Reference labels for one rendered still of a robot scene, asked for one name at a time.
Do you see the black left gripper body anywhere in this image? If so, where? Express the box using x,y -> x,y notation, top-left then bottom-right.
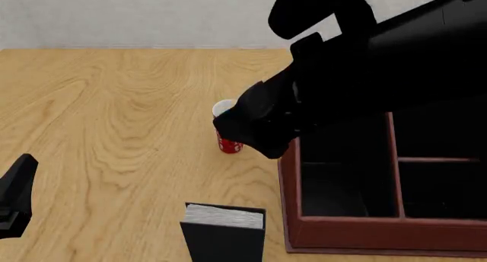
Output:
0,207 -> 32,241

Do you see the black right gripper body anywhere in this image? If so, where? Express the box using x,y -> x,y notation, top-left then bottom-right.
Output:
289,33 -> 324,137

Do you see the black book with white pages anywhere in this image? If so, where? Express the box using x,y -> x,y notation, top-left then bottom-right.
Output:
179,202 -> 267,262

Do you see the red mug with white inside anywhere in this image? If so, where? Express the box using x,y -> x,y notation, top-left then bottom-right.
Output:
211,98 -> 245,155

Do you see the red-brown desk caddy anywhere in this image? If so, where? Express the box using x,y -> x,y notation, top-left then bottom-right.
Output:
277,110 -> 487,259

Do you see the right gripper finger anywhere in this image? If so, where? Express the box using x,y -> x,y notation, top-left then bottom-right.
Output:
212,70 -> 294,140
241,119 -> 302,160

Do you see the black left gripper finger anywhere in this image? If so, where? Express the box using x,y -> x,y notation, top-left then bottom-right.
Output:
0,152 -> 40,211

